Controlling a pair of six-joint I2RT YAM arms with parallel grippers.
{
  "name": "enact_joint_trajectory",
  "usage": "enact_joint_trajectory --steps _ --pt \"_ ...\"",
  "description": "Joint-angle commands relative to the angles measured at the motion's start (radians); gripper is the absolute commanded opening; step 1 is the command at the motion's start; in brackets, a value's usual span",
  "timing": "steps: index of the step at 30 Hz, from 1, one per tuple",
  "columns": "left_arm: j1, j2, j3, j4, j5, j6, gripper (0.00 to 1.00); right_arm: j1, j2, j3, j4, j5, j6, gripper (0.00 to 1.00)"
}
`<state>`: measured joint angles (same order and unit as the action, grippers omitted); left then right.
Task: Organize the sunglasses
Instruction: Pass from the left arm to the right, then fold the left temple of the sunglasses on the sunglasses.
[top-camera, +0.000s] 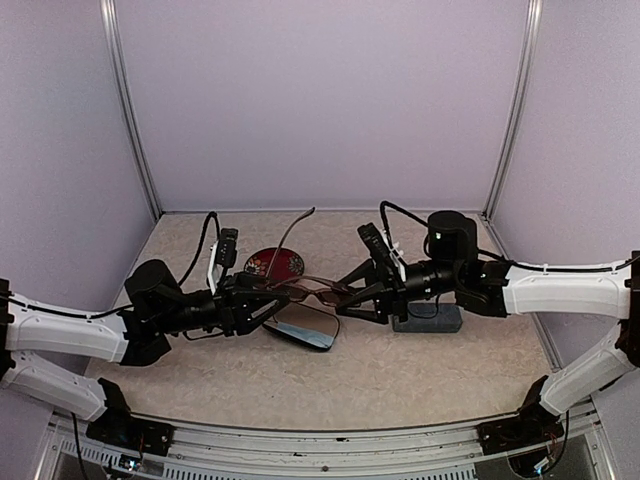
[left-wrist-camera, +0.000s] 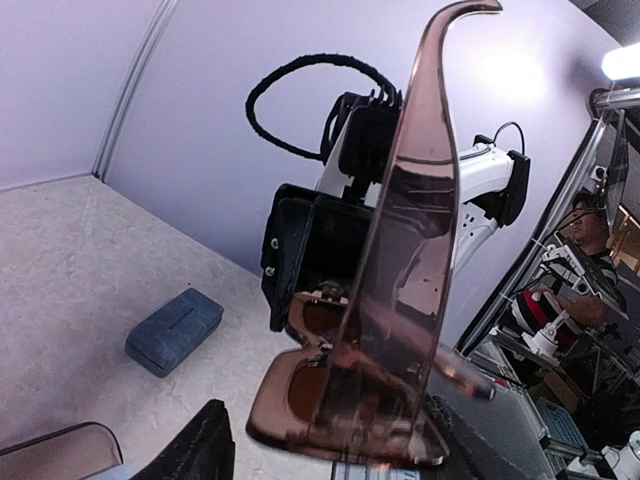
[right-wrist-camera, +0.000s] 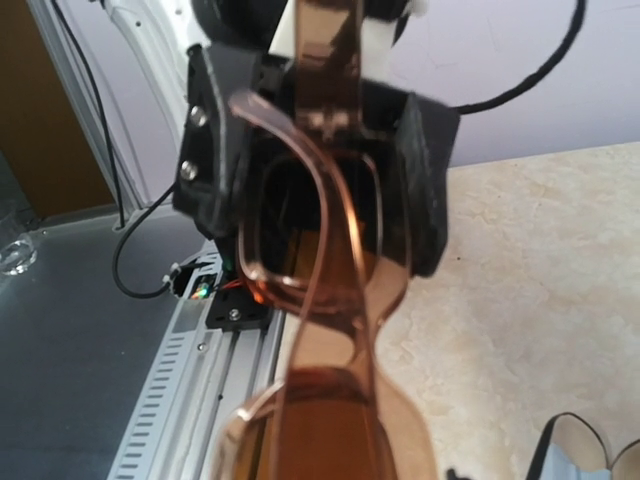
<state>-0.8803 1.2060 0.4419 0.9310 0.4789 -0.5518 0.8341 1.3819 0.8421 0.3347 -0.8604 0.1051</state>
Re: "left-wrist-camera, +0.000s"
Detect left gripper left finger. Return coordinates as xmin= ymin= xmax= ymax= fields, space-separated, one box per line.
xmin=132 ymin=399 xmax=235 ymax=480

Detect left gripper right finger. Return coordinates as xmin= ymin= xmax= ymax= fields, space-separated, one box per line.
xmin=424 ymin=396 xmax=549 ymax=479

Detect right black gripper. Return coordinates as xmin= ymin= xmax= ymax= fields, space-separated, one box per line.
xmin=260 ymin=184 xmax=373 ymax=332

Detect grey green glasses case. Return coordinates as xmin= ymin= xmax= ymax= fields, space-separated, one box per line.
xmin=124 ymin=288 xmax=224 ymax=378

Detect brown frame sunglasses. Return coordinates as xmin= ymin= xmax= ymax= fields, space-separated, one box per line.
xmin=245 ymin=1 xmax=502 ymax=469

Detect black hard glasses case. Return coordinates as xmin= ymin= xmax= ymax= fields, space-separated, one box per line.
xmin=1 ymin=422 xmax=124 ymax=479

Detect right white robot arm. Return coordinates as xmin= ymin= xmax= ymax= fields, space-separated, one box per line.
xmin=260 ymin=135 xmax=531 ymax=332

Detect background lab equipment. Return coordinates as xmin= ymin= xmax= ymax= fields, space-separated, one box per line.
xmin=457 ymin=87 xmax=639 ymax=479

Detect person in striped shirt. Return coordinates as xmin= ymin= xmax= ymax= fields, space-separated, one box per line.
xmin=509 ymin=192 xmax=626 ymax=351

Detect bright ceiling lamp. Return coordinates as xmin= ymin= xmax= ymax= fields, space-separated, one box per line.
xmin=601 ymin=42 xmax=640 ymax=81

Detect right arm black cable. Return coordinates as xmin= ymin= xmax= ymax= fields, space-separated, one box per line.
xmin=244 ymin=51 xmax=526 ymax=164

